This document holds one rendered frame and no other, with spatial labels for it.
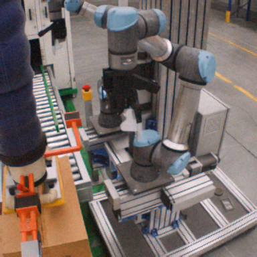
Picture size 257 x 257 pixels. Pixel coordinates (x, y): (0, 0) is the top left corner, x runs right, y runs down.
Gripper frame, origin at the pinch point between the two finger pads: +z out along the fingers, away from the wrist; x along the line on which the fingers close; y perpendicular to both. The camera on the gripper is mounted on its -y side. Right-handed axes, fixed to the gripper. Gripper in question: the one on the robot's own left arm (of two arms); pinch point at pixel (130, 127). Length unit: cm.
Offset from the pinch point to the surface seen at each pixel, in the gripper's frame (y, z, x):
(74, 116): 5, 31, -64
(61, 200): 24, 45, -20
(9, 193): 46, 43, -31
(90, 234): 6, 152, -69
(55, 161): 21, 45, -46
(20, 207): 41, 33, -11
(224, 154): -167, 152, -107
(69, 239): 26, 58, -8
